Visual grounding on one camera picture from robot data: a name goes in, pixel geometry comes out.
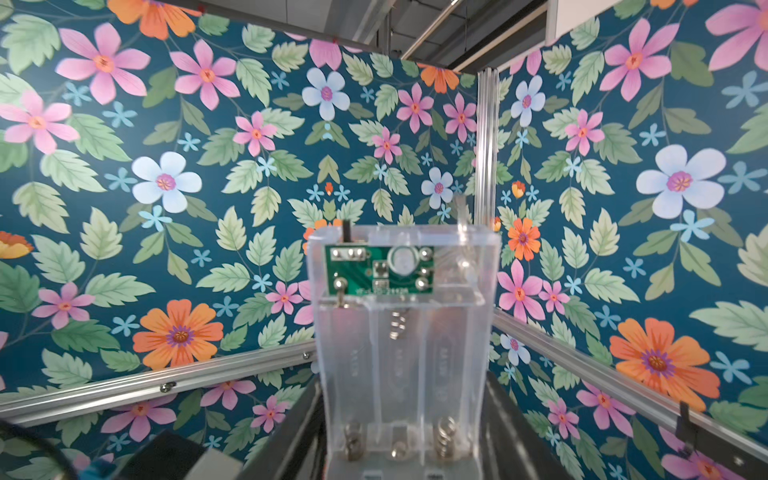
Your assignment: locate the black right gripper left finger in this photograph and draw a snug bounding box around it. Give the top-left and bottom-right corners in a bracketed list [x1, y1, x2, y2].
[237, 378, 324, 480]

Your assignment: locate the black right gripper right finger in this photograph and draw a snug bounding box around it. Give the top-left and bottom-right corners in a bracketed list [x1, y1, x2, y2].
[482, 371, 572, 480]

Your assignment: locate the clear battery box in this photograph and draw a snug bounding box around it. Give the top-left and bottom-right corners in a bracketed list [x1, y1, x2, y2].
[307, 224, 500, 479]

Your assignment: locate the thin wire string light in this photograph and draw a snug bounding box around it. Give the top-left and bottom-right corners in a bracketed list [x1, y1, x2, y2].
[454, 194, 472, 233]

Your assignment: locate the black hook rail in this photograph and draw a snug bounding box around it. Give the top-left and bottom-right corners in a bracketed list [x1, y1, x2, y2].
[675, 402, 767, 477]

